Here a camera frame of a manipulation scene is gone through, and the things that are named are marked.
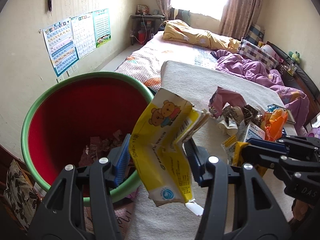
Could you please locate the green plush toy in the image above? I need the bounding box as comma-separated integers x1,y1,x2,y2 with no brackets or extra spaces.
289,51,300,64

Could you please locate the pink window curtain right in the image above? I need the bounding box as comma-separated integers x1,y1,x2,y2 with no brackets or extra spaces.
219,0,263,40

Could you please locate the white blue milk carton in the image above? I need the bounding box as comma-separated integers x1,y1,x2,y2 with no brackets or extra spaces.
242,122,265,142

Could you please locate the white towel mat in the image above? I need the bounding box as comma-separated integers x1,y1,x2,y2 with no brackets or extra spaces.
125,61,283,239

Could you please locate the blue learning chart poster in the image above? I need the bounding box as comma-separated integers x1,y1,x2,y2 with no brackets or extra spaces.
42,18,79,77

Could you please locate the orange snack bag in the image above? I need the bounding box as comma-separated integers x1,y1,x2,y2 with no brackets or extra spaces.
260,109,288,141

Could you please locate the yellow black small packet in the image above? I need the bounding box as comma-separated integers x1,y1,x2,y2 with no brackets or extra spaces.
221,135,249,167

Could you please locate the green number chart poster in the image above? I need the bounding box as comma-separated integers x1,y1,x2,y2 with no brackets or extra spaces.
93,9,111,48

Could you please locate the red bin with green rim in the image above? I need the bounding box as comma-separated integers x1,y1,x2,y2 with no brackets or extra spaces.
21,72,153,191

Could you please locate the plaid pillow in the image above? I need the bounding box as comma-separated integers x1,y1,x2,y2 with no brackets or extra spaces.
238,38,279,71

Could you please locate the patterned bed sheet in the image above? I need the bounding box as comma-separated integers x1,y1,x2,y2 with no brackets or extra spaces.
116,31,217,91

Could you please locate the blue checked pillow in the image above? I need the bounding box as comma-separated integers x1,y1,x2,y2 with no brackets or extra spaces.
245,24,265,46

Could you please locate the purple blanket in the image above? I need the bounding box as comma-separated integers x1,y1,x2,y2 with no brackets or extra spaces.
211,49,309,130

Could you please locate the yellow quilt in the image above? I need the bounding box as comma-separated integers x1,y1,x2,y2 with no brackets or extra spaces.
163,20,240,53

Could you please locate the dark side table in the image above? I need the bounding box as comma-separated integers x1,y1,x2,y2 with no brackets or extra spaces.
130,4,165,45

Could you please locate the purple pink snack bag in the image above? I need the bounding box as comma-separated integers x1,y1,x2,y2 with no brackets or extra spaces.
208,86,246,118

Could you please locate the floral cushion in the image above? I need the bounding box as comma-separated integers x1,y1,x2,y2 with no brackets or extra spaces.
4,160,41,232

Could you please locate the white learning chart poster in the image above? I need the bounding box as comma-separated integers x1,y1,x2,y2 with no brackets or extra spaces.
71,13,96,59

